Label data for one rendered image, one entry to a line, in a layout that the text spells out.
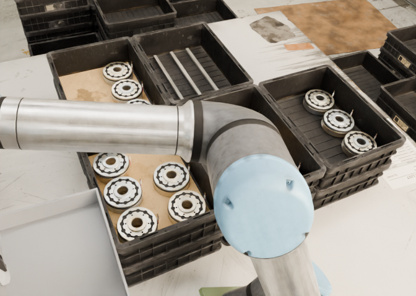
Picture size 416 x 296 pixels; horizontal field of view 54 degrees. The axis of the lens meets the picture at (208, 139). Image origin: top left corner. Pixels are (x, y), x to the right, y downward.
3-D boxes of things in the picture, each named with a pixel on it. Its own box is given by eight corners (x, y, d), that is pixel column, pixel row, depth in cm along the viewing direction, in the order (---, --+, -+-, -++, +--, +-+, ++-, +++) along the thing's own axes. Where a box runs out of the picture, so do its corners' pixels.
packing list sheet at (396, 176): (444, 173, 144) (445, 172, 144) (395, 193, 137) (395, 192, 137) (382, 113, 164) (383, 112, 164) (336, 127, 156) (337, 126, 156)
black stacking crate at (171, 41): (249, 108, 144) (254, 83, 136) (172, 131, 134) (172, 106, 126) (202, 46, 167) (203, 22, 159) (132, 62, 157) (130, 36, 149)
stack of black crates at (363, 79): (396, 118, 246) (413, 89, 229) (356, 130, 236) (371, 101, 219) (355, 78, 269) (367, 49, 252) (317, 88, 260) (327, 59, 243)
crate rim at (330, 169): (405, 145, 124) (409, 140, 122) (327, 176, 113) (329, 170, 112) (326, 68, 147) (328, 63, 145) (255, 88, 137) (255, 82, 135)
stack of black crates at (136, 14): (160, 50, 275) (159, -13, 242) (176, 77, 257) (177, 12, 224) (101, 62, 262) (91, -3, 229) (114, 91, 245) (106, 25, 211)
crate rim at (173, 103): (254, 88, 137) (255, 82, 135) (171, 111, 127) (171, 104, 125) (203, 26, 160) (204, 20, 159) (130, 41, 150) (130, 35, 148)
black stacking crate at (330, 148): (392, 165, 131) (407, 141, 122) (317, 194, 121) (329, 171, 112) (319, 89, 154) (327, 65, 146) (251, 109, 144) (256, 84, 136)
